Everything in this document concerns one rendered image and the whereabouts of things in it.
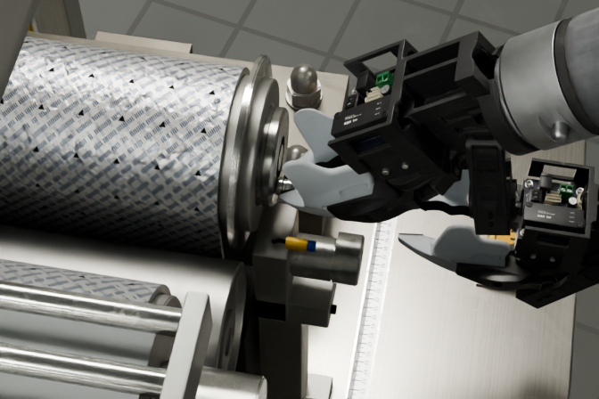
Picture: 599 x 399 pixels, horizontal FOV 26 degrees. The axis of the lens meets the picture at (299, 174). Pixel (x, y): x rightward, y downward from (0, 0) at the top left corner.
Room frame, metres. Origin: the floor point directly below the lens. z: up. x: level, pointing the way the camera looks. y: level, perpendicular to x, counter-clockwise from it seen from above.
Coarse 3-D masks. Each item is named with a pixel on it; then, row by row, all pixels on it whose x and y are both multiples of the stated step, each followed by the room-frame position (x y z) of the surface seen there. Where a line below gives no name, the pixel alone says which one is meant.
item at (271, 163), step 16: (272, 112) 0.57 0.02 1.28; (288, 112) 0.58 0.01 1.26; (272, 128) 0.55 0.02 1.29; (288, 128) 0.58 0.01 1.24; (272, 144) 0.54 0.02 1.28; (272, 160) 0.53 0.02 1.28; (256, 176) 0.52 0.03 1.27; (272, 176) 0.52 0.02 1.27; (256, 192) 0.51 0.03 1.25; (272, 192) 0.52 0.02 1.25
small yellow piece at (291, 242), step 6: (276, 240) 0.49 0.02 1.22; (282, 240) 0.49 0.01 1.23; (288, 240) 0.49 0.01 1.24; (294, 240) 0.49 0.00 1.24; (300, 240) 0.49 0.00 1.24; (306, 240) 0.49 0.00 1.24; (312, 240) 0.49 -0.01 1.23; (288, 246) 0.48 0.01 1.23; (294, 246) 0.48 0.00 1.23; (300, 246) 0.48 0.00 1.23; (306, 246) 0.48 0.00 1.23; (312, 246) 0.48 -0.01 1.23
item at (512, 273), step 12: (468, 264) 0.54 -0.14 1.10; (516, 264) 0.54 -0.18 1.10; (468, 276) 0.54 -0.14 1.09; (480, 276) 0.54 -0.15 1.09; (492, 276) 0.53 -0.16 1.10; (504, 276) 0.53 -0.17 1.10; (516, 276) 0.53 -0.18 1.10; (528, 276) 0.53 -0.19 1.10; (540, 276) 0.54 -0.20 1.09; (504, 288) 0.53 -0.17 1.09; (516, 288) 0.53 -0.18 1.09; (528, 288) 0.53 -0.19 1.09; (540, 288) 0.53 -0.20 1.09
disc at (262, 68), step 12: (264, 60) 0.60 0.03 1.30; (252, 72) 0.57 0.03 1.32; (264, 72) 0.60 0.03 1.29; (252, 84) 0.56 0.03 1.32; (252, 96) 0.56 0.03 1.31; (240, 120) 0.53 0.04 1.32; (240, 132) 0.52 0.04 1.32; (240, 144) 0.52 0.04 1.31; (240, 156) 0.51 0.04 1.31; (240, 168) 0.51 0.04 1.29; (228, 192) 0.49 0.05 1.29; (228, 204) 0.49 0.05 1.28; (228, 216) 0.48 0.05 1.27; (228, 228) 0.48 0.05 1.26; (240, 228) 0.50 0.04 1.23; (228, 240) 0.48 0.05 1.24; (240, 240) 0.50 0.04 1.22
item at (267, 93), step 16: (240, 80) 0.58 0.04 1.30; (272, 80) 0.59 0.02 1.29; (240, 96) 0.56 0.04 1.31; (256, 96) 0.56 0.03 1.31; (272, 96) 0.58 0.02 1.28; (256, 112) 0.55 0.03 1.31; (256, 128) 0.54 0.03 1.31; (224, 144) 0.53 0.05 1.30; (256, 144) 0.53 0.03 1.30; (224, 160) 0.52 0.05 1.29; (256, 160) 0.52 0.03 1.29; (224, 176) 0.51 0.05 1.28; (224, 192) 0.50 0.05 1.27; (240, 192) 0.50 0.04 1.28; (224, 208) 0.50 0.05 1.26; (240, 208) 0.50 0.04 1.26; (256, 208) 0.51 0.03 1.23; (224, 224) 0.50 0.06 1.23; (240, 224) 0.50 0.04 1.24; (256, 224) 0.51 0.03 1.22
